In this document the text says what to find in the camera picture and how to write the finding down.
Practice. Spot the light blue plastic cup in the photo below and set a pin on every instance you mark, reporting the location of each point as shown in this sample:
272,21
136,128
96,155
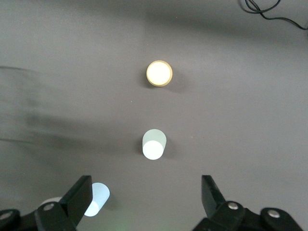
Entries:
99,195

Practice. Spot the yellow plastic cup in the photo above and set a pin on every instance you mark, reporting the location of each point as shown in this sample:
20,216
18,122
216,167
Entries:
158,73

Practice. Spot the pale green plastic cup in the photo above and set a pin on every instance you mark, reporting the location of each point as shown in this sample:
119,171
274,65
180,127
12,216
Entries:
154,144

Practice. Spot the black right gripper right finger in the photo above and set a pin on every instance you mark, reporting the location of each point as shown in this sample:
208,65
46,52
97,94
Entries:
214,209

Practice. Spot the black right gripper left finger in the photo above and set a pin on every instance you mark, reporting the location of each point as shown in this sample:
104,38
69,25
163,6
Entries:
69,207

